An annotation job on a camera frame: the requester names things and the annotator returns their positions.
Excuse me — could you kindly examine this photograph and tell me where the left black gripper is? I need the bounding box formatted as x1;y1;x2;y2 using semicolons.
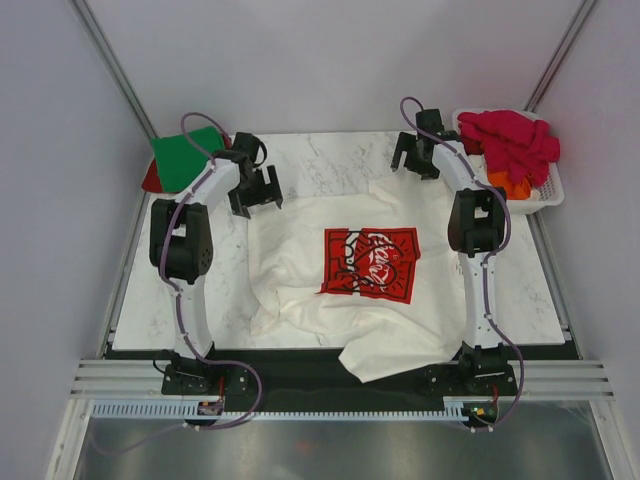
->
229;167;283;220

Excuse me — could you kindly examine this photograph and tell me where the crimson pink t shirt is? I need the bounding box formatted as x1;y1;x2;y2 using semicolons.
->
457;110;561;187

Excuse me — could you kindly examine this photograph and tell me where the white Coca-Cola t shirt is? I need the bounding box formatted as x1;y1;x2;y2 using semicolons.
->
248;177;465;382

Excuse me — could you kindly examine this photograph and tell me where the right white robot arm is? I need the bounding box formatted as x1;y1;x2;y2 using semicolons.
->
391;106;511;394

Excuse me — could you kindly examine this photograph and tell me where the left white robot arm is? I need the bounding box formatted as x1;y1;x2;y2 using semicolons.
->
149;132;283;393

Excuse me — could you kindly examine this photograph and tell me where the dark red garment in basket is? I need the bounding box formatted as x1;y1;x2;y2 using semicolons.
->
462;138;484;155

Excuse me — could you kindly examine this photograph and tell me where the folded green t shirt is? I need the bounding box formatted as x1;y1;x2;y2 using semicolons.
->
143;134;208;194

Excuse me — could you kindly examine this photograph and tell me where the folded dark red t shirt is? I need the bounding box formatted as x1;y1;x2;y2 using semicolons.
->
142;127;231;194

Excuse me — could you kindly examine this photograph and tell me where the orange t shirt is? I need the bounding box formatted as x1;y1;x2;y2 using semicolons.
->
488;171;532;201

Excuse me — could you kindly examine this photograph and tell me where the white plastic laundry basket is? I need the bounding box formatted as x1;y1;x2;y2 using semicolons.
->
452;108;565;214

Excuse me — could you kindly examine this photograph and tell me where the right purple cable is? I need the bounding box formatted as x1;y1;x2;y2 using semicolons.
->
399;96;526;434

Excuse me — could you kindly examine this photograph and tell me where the purple cable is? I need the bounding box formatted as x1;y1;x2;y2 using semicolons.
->
157;112;264;431
399;96;526;434

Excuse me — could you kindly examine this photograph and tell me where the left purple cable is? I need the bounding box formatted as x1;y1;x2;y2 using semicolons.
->
157;112;264;431

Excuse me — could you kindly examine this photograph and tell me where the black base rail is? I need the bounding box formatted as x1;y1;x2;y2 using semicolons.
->
161;348;517;411

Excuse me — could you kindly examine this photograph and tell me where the right aluminium corner post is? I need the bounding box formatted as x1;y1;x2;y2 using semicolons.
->
524;0;601;112

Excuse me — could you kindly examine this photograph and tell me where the aluminium corner post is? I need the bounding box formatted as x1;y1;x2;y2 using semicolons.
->
69;0;158;139
524;0;601;112

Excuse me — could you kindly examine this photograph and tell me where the left aluminium corner post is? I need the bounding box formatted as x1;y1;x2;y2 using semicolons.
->
69;0;158;139

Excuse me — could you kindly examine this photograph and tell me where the white slotted cable duct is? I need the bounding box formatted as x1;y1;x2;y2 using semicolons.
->
90;399;495;422

